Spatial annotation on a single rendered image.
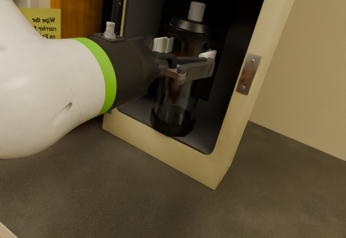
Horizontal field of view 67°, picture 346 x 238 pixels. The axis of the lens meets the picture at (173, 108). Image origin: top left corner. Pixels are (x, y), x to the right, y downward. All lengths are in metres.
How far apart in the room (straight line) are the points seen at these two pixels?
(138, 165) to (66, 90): 0.38
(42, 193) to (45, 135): 0.30
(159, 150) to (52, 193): 0.23
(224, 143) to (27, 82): 0.39
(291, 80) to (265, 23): 0.47
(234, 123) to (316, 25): 0.47
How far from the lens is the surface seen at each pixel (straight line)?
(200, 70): 0.42
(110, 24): 0.32
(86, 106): 0.27
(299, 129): 0.94
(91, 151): 0.62
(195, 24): 0.48
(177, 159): 0.59
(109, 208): 0.51
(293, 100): 0.91
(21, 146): 0.24
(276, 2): 0.45
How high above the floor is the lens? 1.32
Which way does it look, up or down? 27 degrees down
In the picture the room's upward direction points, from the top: 13 degrees clockwise
